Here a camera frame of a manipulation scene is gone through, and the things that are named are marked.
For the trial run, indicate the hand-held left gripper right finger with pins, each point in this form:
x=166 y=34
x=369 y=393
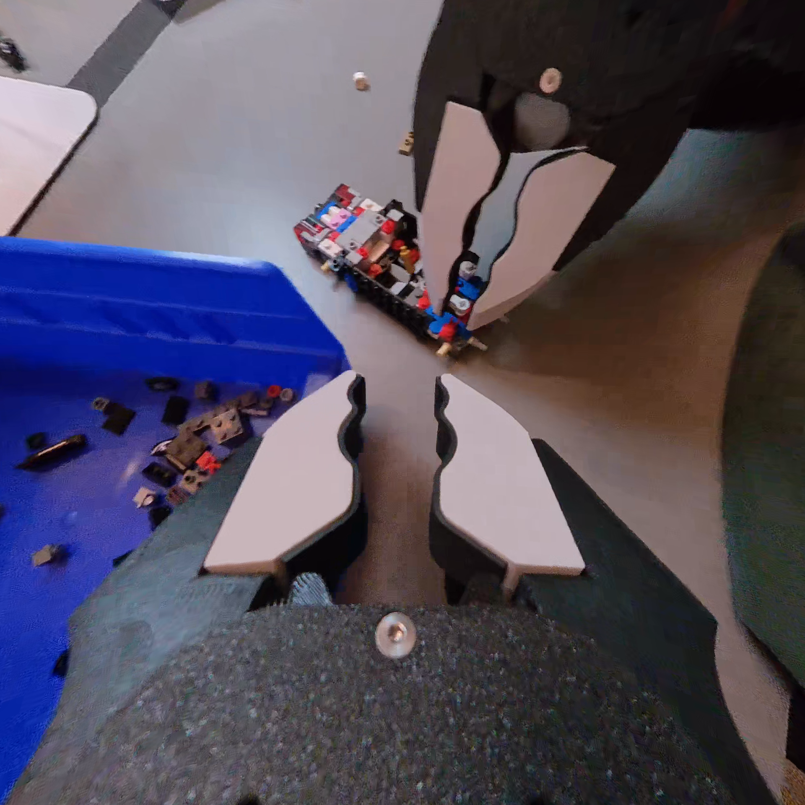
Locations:
x=503 y=497

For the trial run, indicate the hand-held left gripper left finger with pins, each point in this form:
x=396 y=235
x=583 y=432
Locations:
x=283 y=497

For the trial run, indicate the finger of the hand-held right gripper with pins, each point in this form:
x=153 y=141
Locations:
x=450 y=189
x=554 y=214

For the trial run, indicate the partly built lego car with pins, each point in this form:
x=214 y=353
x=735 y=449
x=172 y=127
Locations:
x=365 y=245

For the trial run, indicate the small lego bricks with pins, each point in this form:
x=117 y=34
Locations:
x=189 y=447

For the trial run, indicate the blue plastic bin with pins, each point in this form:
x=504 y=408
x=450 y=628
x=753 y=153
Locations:
x=151 y=302

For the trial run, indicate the small white lego piece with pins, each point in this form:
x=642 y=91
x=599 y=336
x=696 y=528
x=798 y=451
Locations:
x=406 y=142

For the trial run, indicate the tiny white lego piece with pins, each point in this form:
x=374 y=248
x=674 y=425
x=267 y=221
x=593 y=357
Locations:
x=361 y=81

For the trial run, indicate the person's green sweatshirt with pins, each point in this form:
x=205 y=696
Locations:
x=767 y=440

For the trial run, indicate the white book stand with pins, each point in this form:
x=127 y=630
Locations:
x=32 y=138

